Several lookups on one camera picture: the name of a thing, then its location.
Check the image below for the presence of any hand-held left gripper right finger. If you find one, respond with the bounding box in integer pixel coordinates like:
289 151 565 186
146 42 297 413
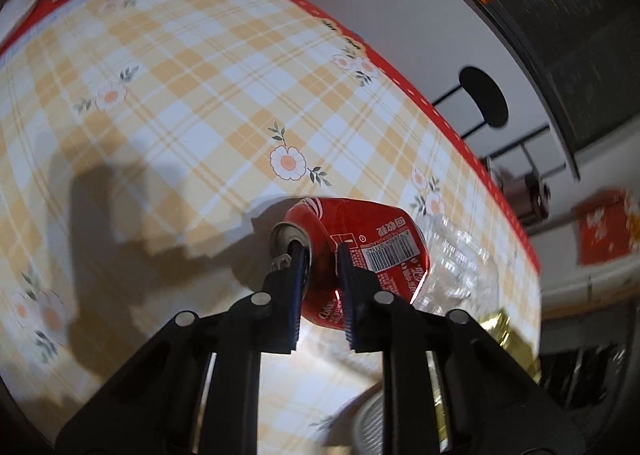
338 243 584 455

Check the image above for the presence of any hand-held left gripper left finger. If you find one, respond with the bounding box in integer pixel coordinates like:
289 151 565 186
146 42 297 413
55 244 310 455

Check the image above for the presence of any crushed red soda can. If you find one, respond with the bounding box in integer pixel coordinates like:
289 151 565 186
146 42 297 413
269 197 432 334

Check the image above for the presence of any clear plastic clamshell container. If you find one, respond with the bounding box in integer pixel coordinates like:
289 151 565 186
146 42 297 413
410 216 507 322

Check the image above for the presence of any green gold foil wrapper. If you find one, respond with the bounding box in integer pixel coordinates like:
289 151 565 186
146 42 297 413
429 309 544 436

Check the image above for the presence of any checkered floral tablecloth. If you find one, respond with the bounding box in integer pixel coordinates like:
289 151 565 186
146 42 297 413
0 0 544 455

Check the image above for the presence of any brown electric pressure cooker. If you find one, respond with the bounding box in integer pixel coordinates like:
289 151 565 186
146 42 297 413
499 169 552 223

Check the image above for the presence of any black metal rack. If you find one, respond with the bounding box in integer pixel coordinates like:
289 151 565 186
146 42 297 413
487 124 567 178

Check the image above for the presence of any black round stool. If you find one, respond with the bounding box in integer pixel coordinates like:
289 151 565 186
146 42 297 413
429 66 510 141

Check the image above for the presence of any red printed cloth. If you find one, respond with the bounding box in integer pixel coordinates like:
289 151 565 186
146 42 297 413
572 188 640 267

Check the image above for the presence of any black window sill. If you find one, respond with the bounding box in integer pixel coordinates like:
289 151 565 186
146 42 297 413
402 0 582 182

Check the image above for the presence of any dark framed window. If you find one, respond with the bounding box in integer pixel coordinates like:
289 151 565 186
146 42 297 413
442 0 640 152

